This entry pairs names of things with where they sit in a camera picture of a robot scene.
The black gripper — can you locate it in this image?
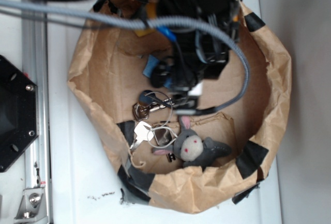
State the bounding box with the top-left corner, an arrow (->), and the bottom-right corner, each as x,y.
157,15 -> 239,115

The thin wire key ring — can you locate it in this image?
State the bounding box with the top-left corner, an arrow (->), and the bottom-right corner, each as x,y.
146,91 -> 179,149

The blue sponge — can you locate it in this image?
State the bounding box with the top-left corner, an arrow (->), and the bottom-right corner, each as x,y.
143,55 -> 172,88

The aluminium frame rail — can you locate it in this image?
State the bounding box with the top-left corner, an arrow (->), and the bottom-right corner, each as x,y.
22,12 -> 53,223

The black hexagonal mount plate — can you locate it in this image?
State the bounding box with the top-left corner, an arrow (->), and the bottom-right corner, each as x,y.
1,56 -> 38,173

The silver flat key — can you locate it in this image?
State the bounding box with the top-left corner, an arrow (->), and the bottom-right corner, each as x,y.
130,121 -> 154,152

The yellow sponge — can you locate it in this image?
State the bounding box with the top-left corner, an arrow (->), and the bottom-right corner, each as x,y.
132,3 -> 157,37

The metal corner bracket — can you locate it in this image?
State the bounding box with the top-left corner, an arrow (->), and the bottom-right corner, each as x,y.
14,188 -> 46,223

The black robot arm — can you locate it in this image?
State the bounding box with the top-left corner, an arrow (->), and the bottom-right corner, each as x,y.
1,0 -> 246,115

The silver key bunch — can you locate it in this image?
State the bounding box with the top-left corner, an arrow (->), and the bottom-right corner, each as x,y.
132,90 -> 173,121

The silver metal tag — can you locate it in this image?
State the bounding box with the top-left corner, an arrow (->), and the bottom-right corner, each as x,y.
155,129 -> 176,162

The grey plush donkey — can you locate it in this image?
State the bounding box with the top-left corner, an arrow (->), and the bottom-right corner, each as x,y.
153,116 -> 232,168

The grey braided cable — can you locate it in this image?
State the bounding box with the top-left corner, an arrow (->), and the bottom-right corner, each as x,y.
0,0 -> 251,116

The brown paper bag bin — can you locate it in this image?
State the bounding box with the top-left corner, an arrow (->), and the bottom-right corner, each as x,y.
68,4 -> 292,214

